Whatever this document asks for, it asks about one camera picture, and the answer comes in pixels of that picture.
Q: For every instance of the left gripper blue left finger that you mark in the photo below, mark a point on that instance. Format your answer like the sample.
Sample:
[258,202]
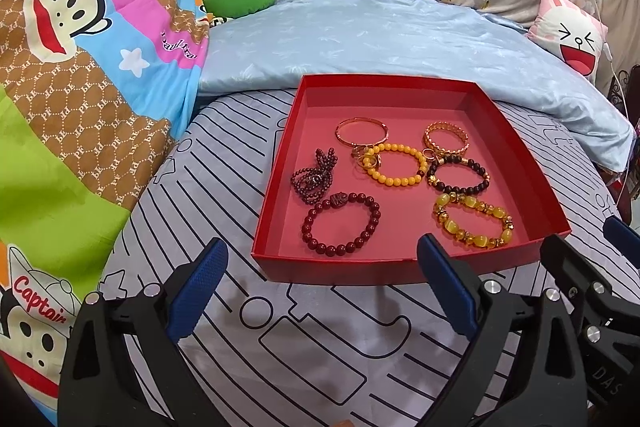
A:
[191,286]

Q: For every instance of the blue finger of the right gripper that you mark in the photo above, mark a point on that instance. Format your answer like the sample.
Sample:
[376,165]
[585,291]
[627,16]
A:
[623,238]
[572,273]

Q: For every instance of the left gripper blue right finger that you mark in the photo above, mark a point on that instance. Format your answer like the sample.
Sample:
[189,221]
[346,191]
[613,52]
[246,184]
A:
[454,284]

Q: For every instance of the dark garnet bead strand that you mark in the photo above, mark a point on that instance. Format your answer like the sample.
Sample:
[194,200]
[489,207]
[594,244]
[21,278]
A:
[311,183]

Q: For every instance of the gold ring small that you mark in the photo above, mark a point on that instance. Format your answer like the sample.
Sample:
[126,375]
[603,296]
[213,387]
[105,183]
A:
[430,155]

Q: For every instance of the grey striped bedsheet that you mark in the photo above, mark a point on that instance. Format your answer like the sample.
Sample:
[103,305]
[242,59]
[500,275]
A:
[274,353]

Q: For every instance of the red shallow cardboard tray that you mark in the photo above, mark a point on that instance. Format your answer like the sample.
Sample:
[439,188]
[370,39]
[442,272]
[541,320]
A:
[492,207]

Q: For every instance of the thin gold bangle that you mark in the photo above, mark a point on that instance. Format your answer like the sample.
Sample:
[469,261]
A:
[361,131]

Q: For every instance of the pink cartoon face cushion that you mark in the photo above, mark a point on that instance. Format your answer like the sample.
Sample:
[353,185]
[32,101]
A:
[571,34]

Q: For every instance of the cartoon monkey quilt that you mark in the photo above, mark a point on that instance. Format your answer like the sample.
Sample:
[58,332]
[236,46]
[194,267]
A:
[94,93]

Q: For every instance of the light blue blanket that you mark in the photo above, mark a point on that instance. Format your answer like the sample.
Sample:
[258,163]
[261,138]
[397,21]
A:
[276,47]

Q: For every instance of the wide gold chain bangle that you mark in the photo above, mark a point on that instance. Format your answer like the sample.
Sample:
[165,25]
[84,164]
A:
[442,138]

